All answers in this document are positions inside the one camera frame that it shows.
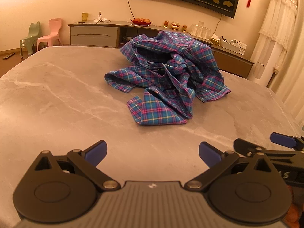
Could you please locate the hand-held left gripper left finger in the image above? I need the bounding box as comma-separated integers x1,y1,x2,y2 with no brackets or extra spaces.
33,141,120,192

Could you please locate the green plastic chair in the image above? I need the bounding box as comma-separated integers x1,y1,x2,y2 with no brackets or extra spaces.
19,21,41,58

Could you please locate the person's right hand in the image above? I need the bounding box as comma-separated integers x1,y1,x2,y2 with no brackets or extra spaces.
283,185,304,228

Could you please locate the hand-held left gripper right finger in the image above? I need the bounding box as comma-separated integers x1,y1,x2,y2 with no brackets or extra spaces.
184,142,273,192

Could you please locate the red fruit plate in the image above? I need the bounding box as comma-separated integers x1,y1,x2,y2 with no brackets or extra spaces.
127,18,152,26

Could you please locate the pink plastic chair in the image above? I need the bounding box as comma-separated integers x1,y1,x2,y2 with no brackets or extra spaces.
36,18,63,53

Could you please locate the grey television cabinet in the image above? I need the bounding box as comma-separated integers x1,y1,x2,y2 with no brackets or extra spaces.
68,20,254,79

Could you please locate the set of clear glasses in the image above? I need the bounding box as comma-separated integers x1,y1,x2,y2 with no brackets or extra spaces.
189,21,212,40

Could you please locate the white storage box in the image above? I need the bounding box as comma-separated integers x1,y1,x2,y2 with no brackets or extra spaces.
220,36,247,55

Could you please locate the blue plaid shirt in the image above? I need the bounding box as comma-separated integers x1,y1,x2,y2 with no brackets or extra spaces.
104,30,231,126

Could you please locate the white lace cover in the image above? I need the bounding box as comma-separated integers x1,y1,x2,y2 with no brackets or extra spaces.
258,0,298,51

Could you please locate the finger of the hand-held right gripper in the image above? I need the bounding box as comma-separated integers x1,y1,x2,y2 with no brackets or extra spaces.
233,138,304,163
270,132,304,151

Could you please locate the cream curtain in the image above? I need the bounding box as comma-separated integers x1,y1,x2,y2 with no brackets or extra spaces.
268,0,304,136

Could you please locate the white tower air conditioner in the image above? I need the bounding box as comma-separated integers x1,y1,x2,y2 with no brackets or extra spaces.
247,43,289,88

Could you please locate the white power strip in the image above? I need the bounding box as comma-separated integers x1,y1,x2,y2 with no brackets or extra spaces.
93,12,112,23

